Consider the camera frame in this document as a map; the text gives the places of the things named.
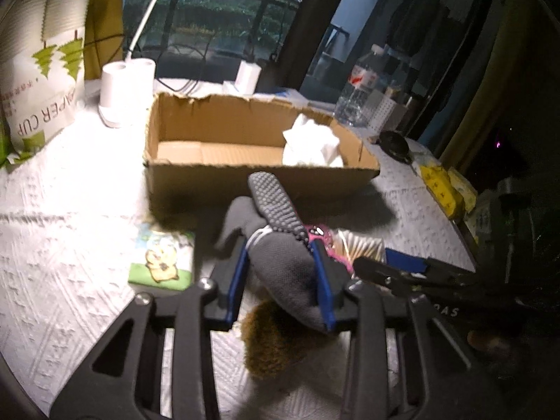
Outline cotton swab pack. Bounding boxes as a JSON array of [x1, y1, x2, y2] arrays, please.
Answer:
[[335, 227, 387, 268]]

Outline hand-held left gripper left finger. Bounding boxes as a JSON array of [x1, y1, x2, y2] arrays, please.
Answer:
[[50, 238, 251, 420]]

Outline grey grip sock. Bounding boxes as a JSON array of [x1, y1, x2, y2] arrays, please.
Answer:
[[213, 170, 338, 335]]

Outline white perforated holder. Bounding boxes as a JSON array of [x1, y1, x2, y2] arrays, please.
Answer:
[[366, 91, 406, 134]]

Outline black round object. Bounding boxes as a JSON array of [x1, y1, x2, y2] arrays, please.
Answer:
[[378, 130, 414, 164]]

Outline brown fuzzy plush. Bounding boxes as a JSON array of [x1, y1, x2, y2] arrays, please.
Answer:
[[242, 300, 325, 380]]

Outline pink patterned pouch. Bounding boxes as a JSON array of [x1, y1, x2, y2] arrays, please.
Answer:
[[306, 223, 356, 274]]

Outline white desk lamp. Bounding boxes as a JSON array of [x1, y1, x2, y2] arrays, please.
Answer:
[[98, 0, 182, 129]]

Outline yellow packet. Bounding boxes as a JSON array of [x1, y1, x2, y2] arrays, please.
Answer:
[[448, 170, 479, 213]]

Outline white crumpled tissue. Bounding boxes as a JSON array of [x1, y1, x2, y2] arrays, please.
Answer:
[[281, 114, 344, 168]]

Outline white charger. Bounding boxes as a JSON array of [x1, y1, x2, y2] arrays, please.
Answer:
[[234, 60, 263, 96]]

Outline yellow curtain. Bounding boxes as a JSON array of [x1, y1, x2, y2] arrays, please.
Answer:
[[83, 0, 126, 81]]

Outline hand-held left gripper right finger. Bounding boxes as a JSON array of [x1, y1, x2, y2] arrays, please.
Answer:
[[310, 242, 509, 420]]

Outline white and blue box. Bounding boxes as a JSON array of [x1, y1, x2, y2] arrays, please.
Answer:
[[272, 88, 309, 103]]

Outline cardboard box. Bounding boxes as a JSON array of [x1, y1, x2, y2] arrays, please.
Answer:
[[143, 92, 381, 225]]

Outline cartoon print tissue pack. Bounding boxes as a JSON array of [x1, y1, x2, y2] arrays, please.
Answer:
[[128, 223, 196, 291]]

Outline white paper cup bag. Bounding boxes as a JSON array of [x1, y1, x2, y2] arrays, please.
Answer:
[[0, 0, 93, 163]]

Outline dark hanging clothes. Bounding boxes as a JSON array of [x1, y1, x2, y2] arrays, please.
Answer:
[[387, 0, 456, 112]]

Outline black cable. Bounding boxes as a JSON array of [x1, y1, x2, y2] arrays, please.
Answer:
[[155, 44, 211, 95]]

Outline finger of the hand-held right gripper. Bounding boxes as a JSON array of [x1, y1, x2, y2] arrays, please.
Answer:
[[352, 257, 423, 299], [385, 247, 480, 281]]

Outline black balcony railing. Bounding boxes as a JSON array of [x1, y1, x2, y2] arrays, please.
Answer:
[[124, 0, 303, 60]]

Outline yellow sponge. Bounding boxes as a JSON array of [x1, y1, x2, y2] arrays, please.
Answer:
[[419, 164, 463, 220]]

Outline clear water bottle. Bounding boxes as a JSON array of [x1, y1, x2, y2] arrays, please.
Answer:
[[334, 45, 391, 128]]

